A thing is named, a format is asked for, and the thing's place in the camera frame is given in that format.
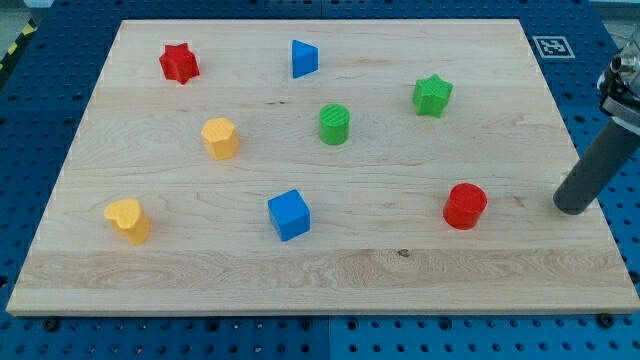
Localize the green cylinder block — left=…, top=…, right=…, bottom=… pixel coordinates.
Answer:
left=319, top=104, right=350, bottom=145

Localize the white fiducial marker tag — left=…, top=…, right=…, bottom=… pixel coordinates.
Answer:
left=533, top=35, right=575, bottom=59

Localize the green star block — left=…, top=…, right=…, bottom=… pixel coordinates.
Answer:
left=412, top=74, right=454, bottom=118

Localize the red cylinder block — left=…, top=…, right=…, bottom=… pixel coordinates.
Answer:
left=443, top=183, right=488, bottom=230

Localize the red star block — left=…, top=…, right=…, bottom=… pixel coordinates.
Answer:
left=159, top=43, right=200, bottom=85

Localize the blue cube block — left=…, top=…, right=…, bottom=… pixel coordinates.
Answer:
left=267, top=189, right=311, bottom=242

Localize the wooden board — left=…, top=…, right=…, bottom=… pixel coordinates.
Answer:
left=7, top=19, right=639, bottom=317

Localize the black yellow hazard tape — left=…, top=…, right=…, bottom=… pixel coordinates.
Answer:
left=1, top=18, right=38, bottom=77

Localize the blue triangle block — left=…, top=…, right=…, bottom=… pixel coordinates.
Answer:
left=291, top=40, right=319, bottom=79

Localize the yellow hexagon block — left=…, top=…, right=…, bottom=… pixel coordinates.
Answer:
left=201, top=118, right=240, bottom=160

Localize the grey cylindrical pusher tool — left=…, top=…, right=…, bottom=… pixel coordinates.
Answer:
left=553, top=117, right=639, bottom=215

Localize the yellow heart block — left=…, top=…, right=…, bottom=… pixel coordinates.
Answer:
left=103, top=198, right=151, bottom=245

